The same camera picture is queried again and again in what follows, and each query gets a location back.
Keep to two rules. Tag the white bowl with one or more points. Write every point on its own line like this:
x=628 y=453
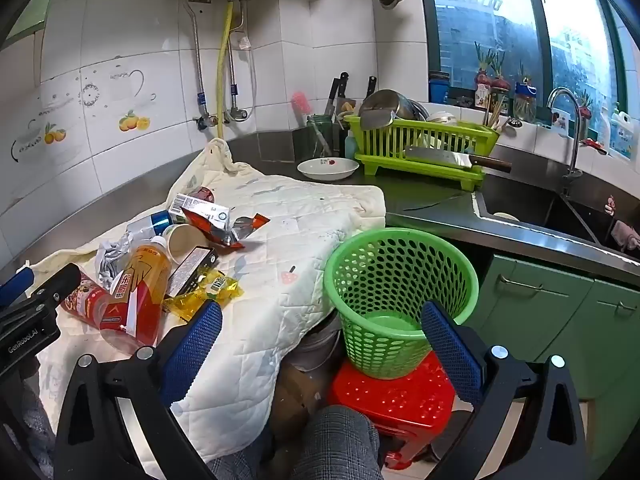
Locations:
x=325 y=170

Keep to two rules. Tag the red snack wrapper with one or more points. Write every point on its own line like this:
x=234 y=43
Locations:
x=212 y=232

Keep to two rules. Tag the green glass jar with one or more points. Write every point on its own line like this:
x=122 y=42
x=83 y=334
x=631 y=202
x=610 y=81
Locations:
x=317 y=135

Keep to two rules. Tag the red snack canister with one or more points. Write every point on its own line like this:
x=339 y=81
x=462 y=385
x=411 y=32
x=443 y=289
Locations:
x=82 y=305

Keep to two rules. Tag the pink cloth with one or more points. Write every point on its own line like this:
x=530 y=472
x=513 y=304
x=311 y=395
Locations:
x=627 y=237

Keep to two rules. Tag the blue and silver can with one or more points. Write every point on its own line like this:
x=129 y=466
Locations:
x=161 y=219

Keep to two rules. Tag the paper cup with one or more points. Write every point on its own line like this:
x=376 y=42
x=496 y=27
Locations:
x=185 y=242

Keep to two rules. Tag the steel faucet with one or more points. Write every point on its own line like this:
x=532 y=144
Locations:
x=575 y=130

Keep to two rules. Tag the green cabinet door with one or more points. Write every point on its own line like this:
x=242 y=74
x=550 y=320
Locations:
x=610 y=360
x=525 y=310

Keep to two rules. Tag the yellow sponge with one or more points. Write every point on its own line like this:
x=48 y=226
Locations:
x=347 y=108

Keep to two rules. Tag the steel sink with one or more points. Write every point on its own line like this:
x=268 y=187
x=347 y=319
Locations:
x=530 y=207

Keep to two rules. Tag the yellow plastic wrapper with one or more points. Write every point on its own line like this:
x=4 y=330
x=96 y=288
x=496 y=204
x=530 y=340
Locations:
x=200 y=300

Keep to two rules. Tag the black snack box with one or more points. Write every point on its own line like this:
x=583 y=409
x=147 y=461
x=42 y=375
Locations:
x=190 y=267

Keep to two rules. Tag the chopsticks bundle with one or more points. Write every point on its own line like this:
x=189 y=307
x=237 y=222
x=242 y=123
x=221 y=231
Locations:
x=495 y=112

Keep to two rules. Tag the pink bottle brush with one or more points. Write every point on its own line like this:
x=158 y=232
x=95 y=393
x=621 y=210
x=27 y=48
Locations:
x=301 y=102

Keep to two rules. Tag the red can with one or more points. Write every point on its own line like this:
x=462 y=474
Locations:
x=204 y=193

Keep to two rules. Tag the orange drink bottle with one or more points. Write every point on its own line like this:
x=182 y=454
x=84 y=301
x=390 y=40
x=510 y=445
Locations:
x=145 y=280

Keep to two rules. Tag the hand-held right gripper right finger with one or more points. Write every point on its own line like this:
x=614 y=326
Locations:
x=450 y=350

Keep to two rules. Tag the white plastic bottle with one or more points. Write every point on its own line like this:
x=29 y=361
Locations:
x=605 y=127

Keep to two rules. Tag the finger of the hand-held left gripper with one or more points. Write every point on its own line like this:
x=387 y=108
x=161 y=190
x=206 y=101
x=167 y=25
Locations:
x=67 y=282
x=15 y=285

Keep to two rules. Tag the cream quilted blanket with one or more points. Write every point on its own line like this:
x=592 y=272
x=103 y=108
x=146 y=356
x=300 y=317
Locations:
x=300 y=240

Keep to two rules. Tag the green dish rack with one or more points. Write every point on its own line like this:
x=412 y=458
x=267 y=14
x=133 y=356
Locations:
x=400 y=135

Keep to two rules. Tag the green plastic basket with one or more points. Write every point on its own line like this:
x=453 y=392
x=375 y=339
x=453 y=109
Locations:
x=360 y=270

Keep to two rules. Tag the sprouting bulbs in jar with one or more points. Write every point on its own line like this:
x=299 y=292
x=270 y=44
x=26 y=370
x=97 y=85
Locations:
x=487 y=85

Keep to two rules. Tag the white milk carton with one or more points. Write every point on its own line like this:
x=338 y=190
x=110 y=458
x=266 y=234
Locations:
x=200 y=210

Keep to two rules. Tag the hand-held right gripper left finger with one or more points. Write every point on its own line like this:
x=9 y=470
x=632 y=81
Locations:
x=192 y=350

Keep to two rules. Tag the steel pot under blanket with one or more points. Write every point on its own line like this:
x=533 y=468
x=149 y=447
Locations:
x=320 y=345

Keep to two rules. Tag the silver wrapper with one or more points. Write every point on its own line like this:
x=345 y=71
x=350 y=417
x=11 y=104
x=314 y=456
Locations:
x=112 y=260

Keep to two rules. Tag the teal soap bottle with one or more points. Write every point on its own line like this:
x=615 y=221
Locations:
x=350 y=142

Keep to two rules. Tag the person's leg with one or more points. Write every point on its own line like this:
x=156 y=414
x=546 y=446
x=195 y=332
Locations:
x=340 y=440

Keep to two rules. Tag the clear detergent bottle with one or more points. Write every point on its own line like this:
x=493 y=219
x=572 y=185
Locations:
x=624 y=132

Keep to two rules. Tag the blue plastic container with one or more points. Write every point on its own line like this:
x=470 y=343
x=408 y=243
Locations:
x=439 y=87

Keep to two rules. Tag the sprouting plant blue lidded jar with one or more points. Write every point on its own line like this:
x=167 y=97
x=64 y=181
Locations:
x=525 y=102

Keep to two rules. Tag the red plastic stool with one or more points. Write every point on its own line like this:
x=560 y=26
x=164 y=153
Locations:
x=390 y=400

